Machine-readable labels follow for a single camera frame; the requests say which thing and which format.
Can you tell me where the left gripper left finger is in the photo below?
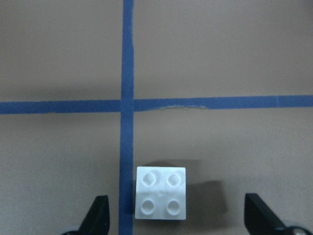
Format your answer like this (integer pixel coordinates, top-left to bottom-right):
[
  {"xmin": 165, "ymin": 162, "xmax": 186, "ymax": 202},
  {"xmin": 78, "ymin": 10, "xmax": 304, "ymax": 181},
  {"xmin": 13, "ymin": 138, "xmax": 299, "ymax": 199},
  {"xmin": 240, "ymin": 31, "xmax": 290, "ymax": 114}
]
[{"xmin": 63, "ymin": 195, "xmax": 110, "ymax": 235}]

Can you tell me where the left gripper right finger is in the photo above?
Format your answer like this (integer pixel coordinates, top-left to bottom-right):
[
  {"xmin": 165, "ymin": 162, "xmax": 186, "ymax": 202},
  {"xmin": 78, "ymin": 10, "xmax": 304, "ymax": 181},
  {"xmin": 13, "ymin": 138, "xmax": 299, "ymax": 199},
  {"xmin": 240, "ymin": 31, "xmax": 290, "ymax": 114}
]
[{"xmin": 244, "ymin": 192, "xmax": 313, "ymax": 235}]

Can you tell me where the white block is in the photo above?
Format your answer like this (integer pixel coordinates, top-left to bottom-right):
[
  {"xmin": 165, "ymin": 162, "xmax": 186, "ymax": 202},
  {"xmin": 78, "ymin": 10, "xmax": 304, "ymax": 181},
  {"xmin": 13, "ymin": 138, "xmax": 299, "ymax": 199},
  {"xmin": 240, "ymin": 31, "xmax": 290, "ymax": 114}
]
[{"xmin": 134, "ymin": 166, "xmax": 186, "ymax": 220}]

